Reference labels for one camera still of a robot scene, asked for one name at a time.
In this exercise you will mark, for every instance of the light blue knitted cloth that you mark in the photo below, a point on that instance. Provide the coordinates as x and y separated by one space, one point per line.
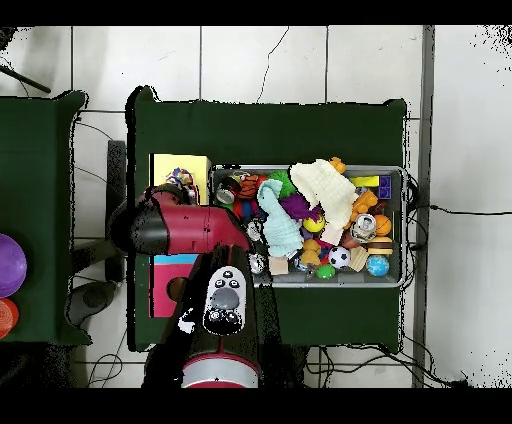
280 228

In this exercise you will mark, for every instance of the cream knitted cloth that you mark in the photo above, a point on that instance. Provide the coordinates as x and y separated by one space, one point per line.
330 192

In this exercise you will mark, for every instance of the orange plastic building block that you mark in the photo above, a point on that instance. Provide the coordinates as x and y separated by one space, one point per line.
338 164

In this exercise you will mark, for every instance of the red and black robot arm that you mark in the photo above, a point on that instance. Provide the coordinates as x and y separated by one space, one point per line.
192 228

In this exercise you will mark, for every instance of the wooden box with three holes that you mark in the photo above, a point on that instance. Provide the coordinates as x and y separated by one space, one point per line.
200 172

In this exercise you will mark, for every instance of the silver mesh bin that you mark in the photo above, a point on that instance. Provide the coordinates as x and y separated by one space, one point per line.
394 240

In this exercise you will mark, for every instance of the purple spiky toy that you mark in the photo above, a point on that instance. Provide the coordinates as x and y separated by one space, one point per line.
298 206

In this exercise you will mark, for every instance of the brown plush toy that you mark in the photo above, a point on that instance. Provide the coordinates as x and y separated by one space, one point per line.
310 252

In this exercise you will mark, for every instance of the dark green table cloth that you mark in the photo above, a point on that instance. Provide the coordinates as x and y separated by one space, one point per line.
260 132
32 180

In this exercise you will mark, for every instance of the small soccer ball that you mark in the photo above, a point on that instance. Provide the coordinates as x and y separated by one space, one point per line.
340 257

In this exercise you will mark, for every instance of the silver drink can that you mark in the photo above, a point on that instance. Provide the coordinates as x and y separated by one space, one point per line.
364 228

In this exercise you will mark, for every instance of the long orange building block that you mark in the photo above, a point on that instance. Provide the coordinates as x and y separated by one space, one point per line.
364 202

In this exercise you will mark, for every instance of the orange toy basketball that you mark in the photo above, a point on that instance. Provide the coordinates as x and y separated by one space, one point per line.
384 224

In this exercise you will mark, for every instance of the black stand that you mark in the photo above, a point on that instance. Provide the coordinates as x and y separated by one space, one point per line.
116 168

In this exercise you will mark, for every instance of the purple bowl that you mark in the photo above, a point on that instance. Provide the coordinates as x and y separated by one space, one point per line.
10 264

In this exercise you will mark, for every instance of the black rod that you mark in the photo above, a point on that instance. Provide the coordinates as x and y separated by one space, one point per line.
36 84

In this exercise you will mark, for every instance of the orange ribbed disc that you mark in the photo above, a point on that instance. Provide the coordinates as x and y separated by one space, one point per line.
7 318

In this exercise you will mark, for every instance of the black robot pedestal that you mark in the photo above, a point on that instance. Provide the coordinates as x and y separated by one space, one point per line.
292 368

